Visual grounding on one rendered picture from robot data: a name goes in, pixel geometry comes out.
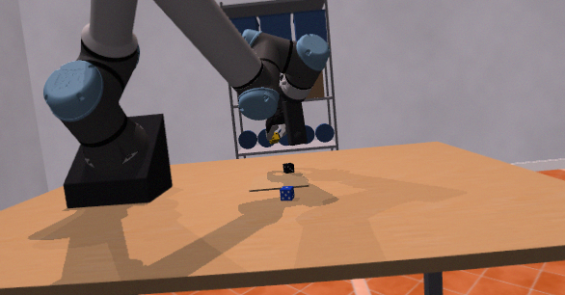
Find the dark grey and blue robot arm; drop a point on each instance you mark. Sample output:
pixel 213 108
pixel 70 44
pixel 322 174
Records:
pixel 85 94

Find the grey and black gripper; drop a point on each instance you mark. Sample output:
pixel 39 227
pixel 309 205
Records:
pixel 272 124

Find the black die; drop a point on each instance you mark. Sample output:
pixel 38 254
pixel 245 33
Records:
pixel 288 168

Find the blue die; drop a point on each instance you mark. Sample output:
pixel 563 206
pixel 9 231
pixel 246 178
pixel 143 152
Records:
pixel 287 193

